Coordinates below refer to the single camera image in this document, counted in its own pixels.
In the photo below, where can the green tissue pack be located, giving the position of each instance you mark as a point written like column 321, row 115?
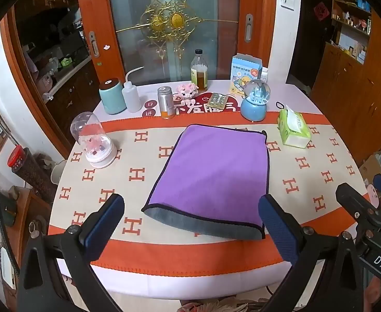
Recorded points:
column 294, row 128

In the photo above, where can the wooden framed glass door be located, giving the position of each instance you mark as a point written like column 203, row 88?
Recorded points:
column 11, row 48

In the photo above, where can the blue white carton box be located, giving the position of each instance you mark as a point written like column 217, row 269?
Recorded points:
column 241, row 74

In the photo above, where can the kitchen counter cabinet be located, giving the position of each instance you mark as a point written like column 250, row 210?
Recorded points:
column 73, row 104

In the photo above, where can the white squeeze bottle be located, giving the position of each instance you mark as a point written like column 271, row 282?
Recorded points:
column 131, row 97

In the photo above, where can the silver orange can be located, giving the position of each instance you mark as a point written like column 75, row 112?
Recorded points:
column 165, row 104

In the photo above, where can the red paper decoration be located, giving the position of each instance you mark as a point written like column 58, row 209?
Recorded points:
column 320, row 11

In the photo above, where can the glass bottle with yellow liquid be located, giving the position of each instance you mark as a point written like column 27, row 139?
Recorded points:
column 199, row 76

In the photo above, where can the glass dome ornament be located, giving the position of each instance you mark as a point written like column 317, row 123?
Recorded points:
column 94, row 143

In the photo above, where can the pill blister pack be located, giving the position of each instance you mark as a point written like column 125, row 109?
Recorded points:
column 218, row 100

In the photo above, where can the glass door with gold ornament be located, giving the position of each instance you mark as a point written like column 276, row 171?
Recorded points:
column 210, row 39

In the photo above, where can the orange beige patterned blanket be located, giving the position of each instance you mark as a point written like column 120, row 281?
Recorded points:
column 138, row 149

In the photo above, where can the purple towel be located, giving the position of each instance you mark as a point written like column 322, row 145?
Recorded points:
column 210, row 169

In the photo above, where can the red printed table mat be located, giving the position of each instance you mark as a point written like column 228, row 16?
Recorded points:
column 206, row 106

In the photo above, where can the teal canister with brown lid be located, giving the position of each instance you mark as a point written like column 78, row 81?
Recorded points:
column 112, row 99

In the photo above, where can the small white bottle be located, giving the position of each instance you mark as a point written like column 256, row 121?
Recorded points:
column 264, row 75

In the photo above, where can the white light switch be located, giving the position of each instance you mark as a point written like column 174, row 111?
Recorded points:
column 288, row 1

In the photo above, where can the wooden shelf cabinet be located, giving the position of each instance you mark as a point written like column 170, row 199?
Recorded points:
column 349, row 81

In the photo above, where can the pink toy figure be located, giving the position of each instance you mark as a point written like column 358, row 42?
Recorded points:
column 187, row 91

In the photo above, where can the red lidded jar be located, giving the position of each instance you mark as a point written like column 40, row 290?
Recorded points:
column 24, row 165

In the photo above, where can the cardboard box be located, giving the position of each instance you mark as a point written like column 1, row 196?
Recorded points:
column 374, row 165

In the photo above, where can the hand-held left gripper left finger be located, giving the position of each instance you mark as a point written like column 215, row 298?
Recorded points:
column 105, row 222

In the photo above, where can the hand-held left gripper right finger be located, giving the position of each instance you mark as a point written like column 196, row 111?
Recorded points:
column 275, row 226

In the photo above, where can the blue snow globe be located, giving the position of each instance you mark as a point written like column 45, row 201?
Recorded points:
column 254, row 107

